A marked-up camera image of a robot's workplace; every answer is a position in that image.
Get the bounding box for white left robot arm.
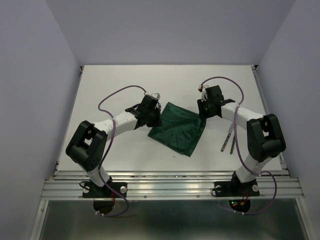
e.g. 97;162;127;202
65;93;162;197

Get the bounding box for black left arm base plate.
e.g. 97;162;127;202
79;180;128;199

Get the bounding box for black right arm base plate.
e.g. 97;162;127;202
211;173;260;198

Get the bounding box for steel table knife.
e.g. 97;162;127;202
229;134;236;155

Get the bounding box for dark green cloth napkin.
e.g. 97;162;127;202
148;102;207;157

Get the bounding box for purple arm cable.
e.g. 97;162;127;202
94;84;151;217
197;76;278;216

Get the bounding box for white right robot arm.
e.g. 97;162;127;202
197;85;286;195

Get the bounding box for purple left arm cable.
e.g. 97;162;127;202
94;84;151;217

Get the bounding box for steel fork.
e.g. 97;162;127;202
220;133;231;152

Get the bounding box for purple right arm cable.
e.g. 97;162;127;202
197;76;278;216

